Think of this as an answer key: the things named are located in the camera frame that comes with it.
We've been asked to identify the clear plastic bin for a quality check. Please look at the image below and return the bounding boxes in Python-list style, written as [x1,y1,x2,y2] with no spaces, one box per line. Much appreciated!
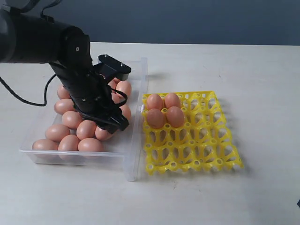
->
[20,58,148,181]

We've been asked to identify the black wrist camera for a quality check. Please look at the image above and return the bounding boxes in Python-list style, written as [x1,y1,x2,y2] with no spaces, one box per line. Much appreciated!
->
[93,54,131,83]

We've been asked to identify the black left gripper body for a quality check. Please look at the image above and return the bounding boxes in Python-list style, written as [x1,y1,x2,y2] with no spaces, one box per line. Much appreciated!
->
[50,62,123,126]

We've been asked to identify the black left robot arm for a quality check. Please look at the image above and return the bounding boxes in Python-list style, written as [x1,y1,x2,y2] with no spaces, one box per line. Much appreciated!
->
[0,0,131,134]

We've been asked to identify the yellow plastic egg tray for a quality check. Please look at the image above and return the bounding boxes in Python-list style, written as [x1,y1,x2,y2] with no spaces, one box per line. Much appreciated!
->
[142,91,244,175]

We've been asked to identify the brown egg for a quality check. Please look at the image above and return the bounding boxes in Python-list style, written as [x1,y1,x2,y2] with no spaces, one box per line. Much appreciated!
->
[76,120,96,140]
[58,135,79,160]
[108,78,120,90]
[78,138,104,159]
[57,85,70,99]
[146,109,165,129]
[146,94,164,110]
[54,98,76,115]
[165,93,181,109]
[45,124,70,142]
[95,127,113,141]
[62,111,82,129]
[166,106,184,128]
[111,93,120,104]
[120,104,131,120]
[116,81,132,96]
[32,139,58,160]

